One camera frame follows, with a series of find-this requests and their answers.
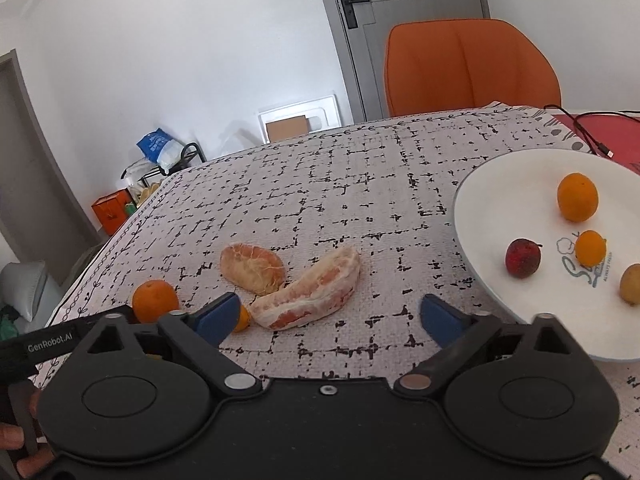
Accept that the small orange kumquat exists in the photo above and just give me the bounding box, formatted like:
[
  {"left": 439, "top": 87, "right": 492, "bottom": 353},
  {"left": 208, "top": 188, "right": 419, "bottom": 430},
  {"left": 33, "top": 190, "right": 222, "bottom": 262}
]
[{"left": 233, "top": 304, "right": 252, "bottom": 333}]

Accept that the round peeled pomelo segment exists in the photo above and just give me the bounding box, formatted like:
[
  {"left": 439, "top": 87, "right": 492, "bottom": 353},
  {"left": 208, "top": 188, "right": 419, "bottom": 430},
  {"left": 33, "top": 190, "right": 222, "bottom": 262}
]
[{"left": 219, "top": 243, "right": 286, "bottom": 296}]

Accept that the long peeled pomelo segment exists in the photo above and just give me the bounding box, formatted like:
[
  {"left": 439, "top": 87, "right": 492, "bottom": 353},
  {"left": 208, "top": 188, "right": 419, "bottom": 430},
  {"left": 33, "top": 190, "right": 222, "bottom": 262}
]
[{"left": 247, "top": 246, "right": 361, "bottom": 332}]

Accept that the person's hand on handle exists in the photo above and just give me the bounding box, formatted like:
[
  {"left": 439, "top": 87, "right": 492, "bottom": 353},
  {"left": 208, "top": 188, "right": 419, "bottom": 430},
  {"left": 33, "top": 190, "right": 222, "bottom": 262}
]
[{"left": 0, "top": 389, "right": 57, "bottom": 479}]

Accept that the orange mandarin on cloth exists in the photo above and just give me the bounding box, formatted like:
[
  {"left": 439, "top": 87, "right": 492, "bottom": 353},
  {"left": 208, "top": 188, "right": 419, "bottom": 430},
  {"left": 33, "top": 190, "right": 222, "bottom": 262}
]
[{"left": 131, "top": 280, "right": 180, "bottom": 323}]

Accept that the grey cushion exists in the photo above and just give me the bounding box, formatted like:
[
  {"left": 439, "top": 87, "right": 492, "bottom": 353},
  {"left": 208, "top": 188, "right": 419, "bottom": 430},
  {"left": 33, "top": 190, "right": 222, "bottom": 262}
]
[{"left": 1, "top": 261, "right": 63, "bottom": 325}]

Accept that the dark red small apple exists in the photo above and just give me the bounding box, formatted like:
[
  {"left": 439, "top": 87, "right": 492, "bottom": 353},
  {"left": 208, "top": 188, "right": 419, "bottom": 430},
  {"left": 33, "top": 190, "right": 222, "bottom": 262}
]
[{"left": 504, "top": 238, "right": 541, "bottom": 280}]

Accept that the grey side door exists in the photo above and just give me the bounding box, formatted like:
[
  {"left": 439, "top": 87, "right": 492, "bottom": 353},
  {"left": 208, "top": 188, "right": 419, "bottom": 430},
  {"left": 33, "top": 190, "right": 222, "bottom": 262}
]
[{"left": 0, "top": 50, "right": 99, "bottom": 283}]

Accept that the white round plate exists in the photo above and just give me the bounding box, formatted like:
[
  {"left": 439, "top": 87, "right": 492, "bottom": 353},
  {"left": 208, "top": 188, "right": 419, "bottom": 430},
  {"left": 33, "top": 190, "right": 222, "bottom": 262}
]
[{"left": 452, "top": 148, "right": 639, "bottom": 362}]

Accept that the orange box on floor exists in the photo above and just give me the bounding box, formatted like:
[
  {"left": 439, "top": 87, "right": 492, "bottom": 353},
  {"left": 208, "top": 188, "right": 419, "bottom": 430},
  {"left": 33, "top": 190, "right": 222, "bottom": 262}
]
[{"left": 91, "top": 188, "right": 134, "bottom": 236}]

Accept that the small orange on plate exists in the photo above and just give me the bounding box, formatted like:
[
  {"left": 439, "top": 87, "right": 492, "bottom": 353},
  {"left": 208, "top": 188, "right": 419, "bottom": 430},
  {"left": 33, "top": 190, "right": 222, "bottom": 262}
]
[{"left": 575, "top": 230, "right": 606, "bottom": 268}]

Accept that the yellow-brown small fruit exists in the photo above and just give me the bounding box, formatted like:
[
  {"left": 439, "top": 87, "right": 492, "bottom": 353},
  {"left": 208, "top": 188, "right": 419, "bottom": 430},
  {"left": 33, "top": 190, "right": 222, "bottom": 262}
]
[{"left": 620, "top": 263, "right": 640, "bottom": 306}]

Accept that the large orange on plate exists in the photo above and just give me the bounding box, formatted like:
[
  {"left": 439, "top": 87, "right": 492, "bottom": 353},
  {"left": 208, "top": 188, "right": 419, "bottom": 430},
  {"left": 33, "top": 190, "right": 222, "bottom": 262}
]
[{"left": 556, "top": 172, "right": 599, "bottom": 223}]

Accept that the blue white plastic bag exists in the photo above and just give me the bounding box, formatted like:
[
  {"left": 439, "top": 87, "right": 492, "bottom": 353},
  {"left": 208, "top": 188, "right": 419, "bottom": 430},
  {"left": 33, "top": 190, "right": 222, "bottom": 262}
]
[{"left": 137, "top": 128, "right": 184, "bottom": 174}]

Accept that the orange chair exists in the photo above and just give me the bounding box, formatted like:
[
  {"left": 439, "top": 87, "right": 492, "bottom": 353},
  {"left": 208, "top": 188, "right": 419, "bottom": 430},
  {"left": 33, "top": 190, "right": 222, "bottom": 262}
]
[{"left": 384, "top": 18, "right": 562, "bottom": 117}]

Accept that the black wire rack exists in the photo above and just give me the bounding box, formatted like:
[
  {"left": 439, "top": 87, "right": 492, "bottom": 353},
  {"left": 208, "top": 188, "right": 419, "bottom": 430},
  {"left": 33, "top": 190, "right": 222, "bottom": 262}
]
[{"left": 120, "top": 142, "right": 206, "bottom": 188}]

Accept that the black usb cable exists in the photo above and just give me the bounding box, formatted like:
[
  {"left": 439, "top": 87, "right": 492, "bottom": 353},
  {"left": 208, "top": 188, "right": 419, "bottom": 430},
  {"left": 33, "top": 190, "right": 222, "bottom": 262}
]
[{"left": 542, "top": 103, "right": 640, "bottom": 161}]

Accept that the black door handle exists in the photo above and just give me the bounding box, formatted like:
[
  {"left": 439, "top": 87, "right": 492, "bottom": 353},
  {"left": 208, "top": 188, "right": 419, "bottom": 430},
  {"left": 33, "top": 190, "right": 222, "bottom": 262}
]
[{"left": 340, "top": 0, "right": 371, "bottom": 29}]

